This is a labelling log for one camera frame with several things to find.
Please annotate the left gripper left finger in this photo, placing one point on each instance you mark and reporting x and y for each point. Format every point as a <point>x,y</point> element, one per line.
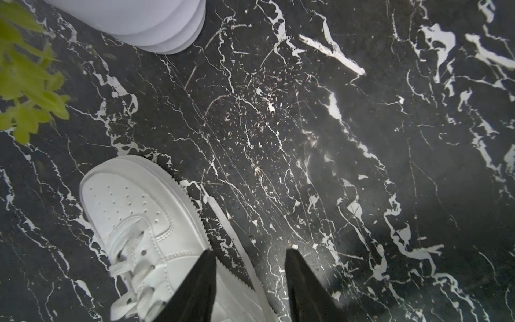
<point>194,300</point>

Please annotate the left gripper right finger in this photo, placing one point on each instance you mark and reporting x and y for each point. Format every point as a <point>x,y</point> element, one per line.
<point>308,300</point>

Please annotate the white sneaker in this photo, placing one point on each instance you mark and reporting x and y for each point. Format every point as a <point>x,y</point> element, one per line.
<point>152,235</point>

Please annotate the white pot orange flowers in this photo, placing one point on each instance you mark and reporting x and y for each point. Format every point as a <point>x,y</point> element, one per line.
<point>31,88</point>

